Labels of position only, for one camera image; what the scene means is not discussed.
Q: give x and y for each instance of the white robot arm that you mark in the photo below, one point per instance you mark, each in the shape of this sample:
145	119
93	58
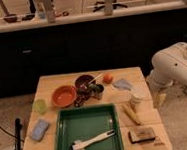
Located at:
169	64

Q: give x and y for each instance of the green plastic tray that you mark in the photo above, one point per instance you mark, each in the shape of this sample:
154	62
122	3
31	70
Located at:
85	123

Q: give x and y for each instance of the grey blue cloth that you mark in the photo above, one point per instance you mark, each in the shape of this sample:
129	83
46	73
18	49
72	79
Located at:
122	84

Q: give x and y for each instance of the white plastic cup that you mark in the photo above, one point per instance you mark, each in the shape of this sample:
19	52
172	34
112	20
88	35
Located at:
136	99

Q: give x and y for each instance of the green translucent cup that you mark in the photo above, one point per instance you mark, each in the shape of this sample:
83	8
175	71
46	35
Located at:
39	106

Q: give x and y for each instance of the orange red bowl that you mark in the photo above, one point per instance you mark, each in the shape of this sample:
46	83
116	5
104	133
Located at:
64	96

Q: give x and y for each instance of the whiteboard eraser with wooden top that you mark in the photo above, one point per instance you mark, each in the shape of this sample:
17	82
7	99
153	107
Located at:
141	135

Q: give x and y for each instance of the white spatula brush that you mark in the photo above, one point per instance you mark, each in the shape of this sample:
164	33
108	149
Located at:
99	137

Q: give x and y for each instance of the wooden chopstick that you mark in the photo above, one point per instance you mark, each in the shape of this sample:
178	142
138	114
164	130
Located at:
94	78

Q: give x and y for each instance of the dark green mug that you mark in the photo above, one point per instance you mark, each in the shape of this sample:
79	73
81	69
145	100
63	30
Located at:
97	91

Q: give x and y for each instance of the dark grape cluster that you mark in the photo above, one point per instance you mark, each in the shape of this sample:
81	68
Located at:
79	101

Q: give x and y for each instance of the blue sponge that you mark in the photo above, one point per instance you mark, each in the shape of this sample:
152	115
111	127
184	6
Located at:
39	130

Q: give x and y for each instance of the dark maroon bowl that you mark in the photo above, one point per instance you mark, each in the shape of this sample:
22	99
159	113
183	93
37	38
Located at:
82	81

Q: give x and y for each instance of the orange fruit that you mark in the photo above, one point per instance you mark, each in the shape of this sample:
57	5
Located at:
107	78

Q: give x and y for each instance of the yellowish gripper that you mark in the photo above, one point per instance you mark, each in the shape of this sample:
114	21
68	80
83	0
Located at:
159	96

